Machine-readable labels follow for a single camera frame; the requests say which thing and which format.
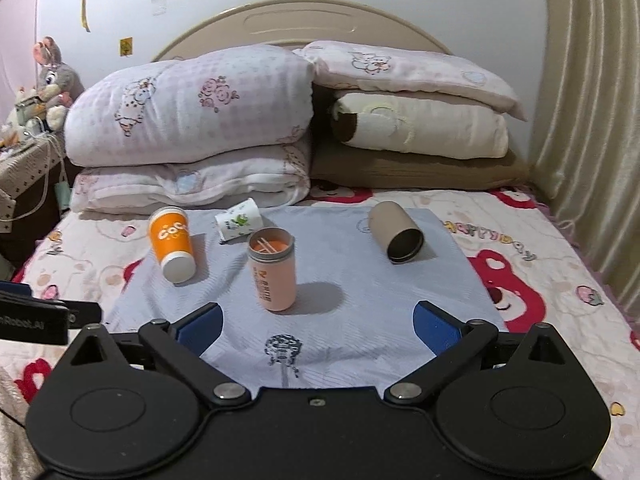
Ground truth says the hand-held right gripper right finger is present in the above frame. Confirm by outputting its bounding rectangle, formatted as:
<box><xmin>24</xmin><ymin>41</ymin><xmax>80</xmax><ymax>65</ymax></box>
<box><xmin>384</xmin><ymin>301</ymin><xmax>576</xmax><ymax>406</ymax></box>

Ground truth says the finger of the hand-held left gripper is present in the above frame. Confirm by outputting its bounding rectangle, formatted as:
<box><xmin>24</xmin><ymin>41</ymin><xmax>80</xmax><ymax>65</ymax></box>
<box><xmin>67</xmin><ymin>301</ymin><xmax>103</xmax><ymax>329</ymax></box>

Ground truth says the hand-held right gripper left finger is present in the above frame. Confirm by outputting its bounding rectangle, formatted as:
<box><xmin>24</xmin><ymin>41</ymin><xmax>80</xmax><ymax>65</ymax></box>
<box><xmin>62</xmin><ymin>302</ymin><xmax>252</xmax><ymax>407</ymax></box>

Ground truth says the orange paper cup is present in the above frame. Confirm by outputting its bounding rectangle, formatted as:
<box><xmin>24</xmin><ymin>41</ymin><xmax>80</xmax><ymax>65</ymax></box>
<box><xmin>148</xmin><ymin>206</ymin><xmax>196</xmax><ymax>283</ymax></box>

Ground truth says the white cup with green print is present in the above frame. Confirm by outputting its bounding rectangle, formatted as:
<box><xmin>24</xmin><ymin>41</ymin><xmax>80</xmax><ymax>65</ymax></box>
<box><xmin>214</xmin><ymin>198</ymin><xmax>264</xmax><ymax>244</ymax></box>

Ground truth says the brown paper cup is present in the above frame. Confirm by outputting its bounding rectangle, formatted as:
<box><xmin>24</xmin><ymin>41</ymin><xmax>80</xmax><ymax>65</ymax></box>
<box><xmin>368</xmin><ymin>201</ymin><xmax>425</xmax><ymax>266</ymax></box>

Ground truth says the pink tumbler cup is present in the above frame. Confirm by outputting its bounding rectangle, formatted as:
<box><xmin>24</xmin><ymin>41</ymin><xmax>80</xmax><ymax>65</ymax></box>
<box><xmin>248</xmin><ymin>228</ymin><xmax>299</xmax><ymax>312</ymax></box>

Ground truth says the grey-blue cloth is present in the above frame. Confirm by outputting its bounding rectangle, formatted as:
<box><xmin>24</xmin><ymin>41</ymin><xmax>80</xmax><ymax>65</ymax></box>
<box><xmin>102</xmin><ymin>205</ymin><xmax>508</xmax><ymax>393</ymax></box>

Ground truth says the beige fuzzy blanket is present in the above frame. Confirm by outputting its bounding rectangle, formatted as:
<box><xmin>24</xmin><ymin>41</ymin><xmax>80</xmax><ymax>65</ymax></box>
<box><xmin>0</xmin><ymin>360</ymin><xmax>48</xmax><ymax>480</ymax></box>

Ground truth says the bedside cabinet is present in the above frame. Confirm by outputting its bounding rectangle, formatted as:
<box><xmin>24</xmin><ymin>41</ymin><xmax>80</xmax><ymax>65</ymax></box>
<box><xmin>0</xmin><ymin>130</ymin><xmax>68</xmax><ymax>271</ymax></box>

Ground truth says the pink white folded quilt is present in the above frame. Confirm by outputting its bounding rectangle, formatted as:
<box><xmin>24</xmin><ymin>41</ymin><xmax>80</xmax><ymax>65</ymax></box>
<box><xmin>70</xmin><ymin>137</ymin><xmax>312</xmax><ymax>213</ymax></box>

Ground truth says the cream brown pillow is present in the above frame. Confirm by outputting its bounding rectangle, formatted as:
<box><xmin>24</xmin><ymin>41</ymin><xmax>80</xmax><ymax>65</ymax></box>
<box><xmin>330</xmin><ymin>92</ymin><xmax>510</xmax><ymax>158</ymax></box>

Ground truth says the pink checked folded quilt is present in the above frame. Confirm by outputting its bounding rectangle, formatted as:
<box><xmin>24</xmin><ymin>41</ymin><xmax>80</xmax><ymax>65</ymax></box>
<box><xmin>65</xmin><ymin>45</ymin><xmax>316</xmax><ymax>168</ymax></box>

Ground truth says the grey plush toy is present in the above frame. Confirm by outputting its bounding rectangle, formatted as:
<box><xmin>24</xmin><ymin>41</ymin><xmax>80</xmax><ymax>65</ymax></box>
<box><xmin>32</xmin><ymin>36</ymin><xmax>86</xmax><ymax>106</ymax></box>

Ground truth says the pink printed pillow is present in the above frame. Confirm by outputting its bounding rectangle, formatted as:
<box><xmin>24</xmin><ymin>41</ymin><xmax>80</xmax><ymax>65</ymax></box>
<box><xmin>292</xmin><ymin>40</ymin><xmax>528</xmax><ymax>121</ymax></box>

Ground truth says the beige striped curtain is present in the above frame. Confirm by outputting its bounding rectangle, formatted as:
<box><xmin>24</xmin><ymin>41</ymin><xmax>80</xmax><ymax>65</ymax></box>
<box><xmin>530</xmin><ymin>0</ymin><xmax>640</xmax><ymax>326</ymax></box>

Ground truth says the pink curtain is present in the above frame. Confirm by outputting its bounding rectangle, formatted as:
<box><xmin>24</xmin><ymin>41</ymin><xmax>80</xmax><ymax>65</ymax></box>
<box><xmin>0</xmin><ymin>0</ymin><xmax>45</xmax><ymax>126</ymax></box>

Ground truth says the beige headboard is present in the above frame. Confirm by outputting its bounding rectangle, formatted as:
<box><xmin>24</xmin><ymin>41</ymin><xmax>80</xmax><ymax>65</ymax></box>
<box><xmin>150</xmin><ymin>0</ymin><xmax>453</xmax><ymax>63</ymax></box>

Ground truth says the white cable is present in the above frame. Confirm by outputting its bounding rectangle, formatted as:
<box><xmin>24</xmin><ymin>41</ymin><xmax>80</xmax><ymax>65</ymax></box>
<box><xmin>42</xmin><ymin>132</ymin><xmax>71</xmax><ymax>196</ymax></box>

